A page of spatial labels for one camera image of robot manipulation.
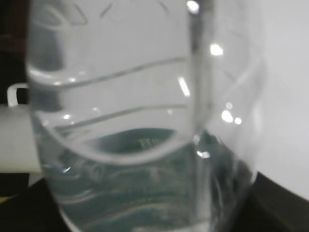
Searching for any clear water bottle green label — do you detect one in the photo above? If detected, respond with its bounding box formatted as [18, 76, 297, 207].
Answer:
[27, 0, 265, 232]

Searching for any white ceramic mug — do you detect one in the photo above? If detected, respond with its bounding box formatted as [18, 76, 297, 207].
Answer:
[0, 83, 41, 173]

